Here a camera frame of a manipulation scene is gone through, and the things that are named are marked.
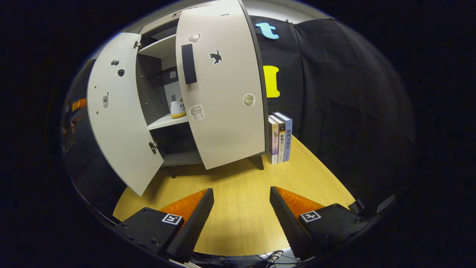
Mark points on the white shoe cabinet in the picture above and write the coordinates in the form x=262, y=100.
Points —
x=163, y=121

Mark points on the small cloth clip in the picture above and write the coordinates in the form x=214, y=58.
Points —
x=289, y=21

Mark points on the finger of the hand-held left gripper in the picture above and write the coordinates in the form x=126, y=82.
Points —
x=79, y=104

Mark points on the purple and white book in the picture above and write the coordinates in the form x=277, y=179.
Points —
x=274, y=149

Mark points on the white cabinet door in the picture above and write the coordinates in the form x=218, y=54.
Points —
x=119, y=130
x=227, y=123

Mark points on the black and brown book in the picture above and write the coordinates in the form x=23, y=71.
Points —
x=282, y=145

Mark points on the white canvas shoe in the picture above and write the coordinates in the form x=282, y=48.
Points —
x=177, y=108

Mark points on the blue book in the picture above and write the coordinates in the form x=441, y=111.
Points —
x=288, y=141

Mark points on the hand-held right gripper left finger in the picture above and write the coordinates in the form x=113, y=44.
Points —
x=193, y=230

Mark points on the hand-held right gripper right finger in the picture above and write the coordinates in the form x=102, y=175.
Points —
x=290, y=227

